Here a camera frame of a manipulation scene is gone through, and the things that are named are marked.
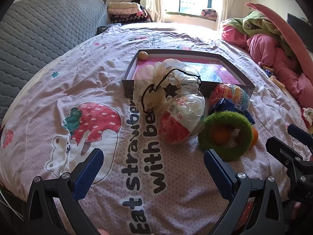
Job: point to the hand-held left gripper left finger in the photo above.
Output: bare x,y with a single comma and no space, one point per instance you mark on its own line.
88,176

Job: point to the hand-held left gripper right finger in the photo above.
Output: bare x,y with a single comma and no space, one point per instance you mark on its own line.
218,176

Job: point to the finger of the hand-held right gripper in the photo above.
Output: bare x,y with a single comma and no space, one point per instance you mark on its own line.
281,150
302,135

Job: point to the orange tangerine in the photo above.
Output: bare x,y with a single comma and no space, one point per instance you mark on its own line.
220,135
255,137

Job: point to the red white plastic ball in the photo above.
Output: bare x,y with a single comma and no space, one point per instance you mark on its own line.
181,120

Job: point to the dark blue cookie packet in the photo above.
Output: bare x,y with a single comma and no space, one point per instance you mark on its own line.
226,106

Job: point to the grey shallow cardboard box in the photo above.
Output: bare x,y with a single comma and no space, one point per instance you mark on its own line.
217,72

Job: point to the white pink scrunchie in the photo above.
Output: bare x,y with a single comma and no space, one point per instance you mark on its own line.
308,116

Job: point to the yellow bread packet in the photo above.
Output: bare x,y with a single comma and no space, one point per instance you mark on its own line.
278,83

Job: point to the small blue snack packet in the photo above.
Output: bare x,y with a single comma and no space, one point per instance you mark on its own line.
269,72

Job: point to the pink quilt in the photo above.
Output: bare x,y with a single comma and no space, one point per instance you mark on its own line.
276,61

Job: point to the printed pink bed sheet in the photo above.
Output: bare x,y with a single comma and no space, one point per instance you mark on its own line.
85,83

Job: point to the black television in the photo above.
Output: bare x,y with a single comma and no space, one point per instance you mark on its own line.
297,27

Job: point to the pink curved pad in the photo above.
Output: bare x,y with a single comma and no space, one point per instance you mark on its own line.
286,27

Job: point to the green blanket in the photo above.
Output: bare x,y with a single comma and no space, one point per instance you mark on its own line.
254,23

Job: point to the brown walnut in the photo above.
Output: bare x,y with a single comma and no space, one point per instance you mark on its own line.
142,55

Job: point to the dark patterned cloth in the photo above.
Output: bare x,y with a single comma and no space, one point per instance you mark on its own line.
107,28

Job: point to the folded patterned cloth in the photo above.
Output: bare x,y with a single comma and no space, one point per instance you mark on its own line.
209,14

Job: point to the grey quilted headboard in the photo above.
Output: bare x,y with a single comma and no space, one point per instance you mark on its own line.
44,29

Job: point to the cream window curtain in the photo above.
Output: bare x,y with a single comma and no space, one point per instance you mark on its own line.
152,0
223,2

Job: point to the stack of folded blankets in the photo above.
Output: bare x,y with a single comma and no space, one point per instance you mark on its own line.
127,12

